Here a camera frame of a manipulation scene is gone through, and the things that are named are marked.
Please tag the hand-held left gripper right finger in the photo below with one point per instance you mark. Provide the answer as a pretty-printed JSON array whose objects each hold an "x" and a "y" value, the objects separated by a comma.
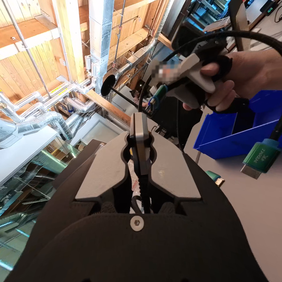
[{"x": 174, "y": 174}]

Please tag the rectangular silver duct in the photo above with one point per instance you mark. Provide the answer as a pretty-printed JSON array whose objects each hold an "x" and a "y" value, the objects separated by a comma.
[{"x": 101, "y": 44}]

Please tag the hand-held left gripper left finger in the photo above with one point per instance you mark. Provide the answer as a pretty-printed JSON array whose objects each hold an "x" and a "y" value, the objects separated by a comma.
[{"x": 102, "y": 169}]

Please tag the person's right hand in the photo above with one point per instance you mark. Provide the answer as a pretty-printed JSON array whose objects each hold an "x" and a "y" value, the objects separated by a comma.
[{"x": 253, "y": 72}]

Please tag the insulated silver pipes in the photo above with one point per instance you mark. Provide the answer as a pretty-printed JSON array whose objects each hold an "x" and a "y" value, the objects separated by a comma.
[{"x": 44, "y": 119}]

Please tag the grey square hdmi adapter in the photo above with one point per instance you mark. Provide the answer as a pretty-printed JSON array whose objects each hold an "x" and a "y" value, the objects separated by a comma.
[{"x": 138, "y": 132}]

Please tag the black disc on rod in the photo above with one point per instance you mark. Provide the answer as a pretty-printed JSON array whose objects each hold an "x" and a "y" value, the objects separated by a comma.
[{"x": 108, "y": 84}]

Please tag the blue plastic bin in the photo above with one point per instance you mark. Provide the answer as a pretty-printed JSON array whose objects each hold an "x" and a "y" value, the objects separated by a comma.
[{"x": 220, "y": 141}]

